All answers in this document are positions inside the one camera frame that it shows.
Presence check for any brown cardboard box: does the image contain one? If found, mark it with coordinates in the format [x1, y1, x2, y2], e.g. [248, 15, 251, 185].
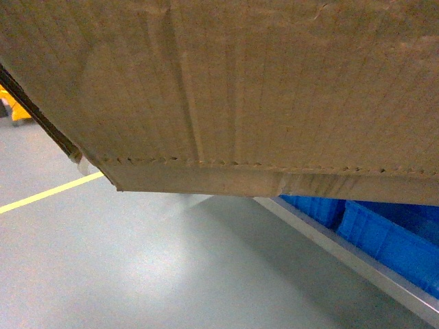
[1, 1, 438, 205]

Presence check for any blue plastic bin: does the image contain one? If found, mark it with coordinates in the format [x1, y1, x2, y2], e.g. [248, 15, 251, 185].
[280, 195, 346, 230]
[337, 200, 438, 297]

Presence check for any yellow object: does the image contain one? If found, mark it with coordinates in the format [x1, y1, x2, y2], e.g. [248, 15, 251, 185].
[1, 86, 32, 126]

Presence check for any stainless steel shelf frame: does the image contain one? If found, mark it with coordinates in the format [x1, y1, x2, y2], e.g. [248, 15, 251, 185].
[254, 197, 438, 328]

